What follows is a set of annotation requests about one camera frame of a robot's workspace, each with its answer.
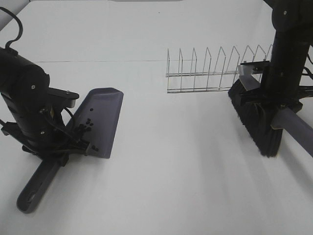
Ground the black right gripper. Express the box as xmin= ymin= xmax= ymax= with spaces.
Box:
xmin=239 ymin=65 xmax=313 ymax=110

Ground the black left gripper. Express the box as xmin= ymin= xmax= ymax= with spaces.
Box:
xmin=0 ymin=105 xmax=90 ymax=167

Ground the pile of coffee beans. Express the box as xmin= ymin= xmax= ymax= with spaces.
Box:
xmin=74 ymin=107 xmax=99 ymax=153

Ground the purple plastic dustpan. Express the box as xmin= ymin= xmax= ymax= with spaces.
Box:
xmin=17 ymin=88 xmax=124 ymax=213

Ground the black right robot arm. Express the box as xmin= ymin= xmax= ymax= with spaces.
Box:
xmin=235 ymin=0 xmax=313 ymax=106

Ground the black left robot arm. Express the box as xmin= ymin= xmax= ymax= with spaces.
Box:
xmin=0 ymin=48 xmax=90 ymax=160

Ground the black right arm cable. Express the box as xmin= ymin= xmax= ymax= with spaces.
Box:
xmin=301 ymin=67 xmax=313 ymax=81

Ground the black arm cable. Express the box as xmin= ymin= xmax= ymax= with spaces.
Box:
xmin=0 ymin=6 xmax=24 ymax=53
xmin=301 ymin=67 xmax=313 ymax=81

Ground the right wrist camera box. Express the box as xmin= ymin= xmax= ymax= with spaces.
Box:
xmin=237 ymin=60 xmax=270 ymax=82

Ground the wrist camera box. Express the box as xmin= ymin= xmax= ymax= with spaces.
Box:
xmin=237 ymin=60 xmax=270 ymax=82
xmin=47 ymin=88 xmax=79 ymax=108

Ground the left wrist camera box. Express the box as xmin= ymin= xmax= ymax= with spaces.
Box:
xmin=47 ymin=88 xmax=79 ymax=108

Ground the metal wire dish rack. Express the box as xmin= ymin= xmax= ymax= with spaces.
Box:
xmin=165 ymin=45 xmax=272 ymax=94

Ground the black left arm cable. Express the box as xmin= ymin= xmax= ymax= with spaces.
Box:
xmin=0 ymin=6 xmax=24 ymax=53

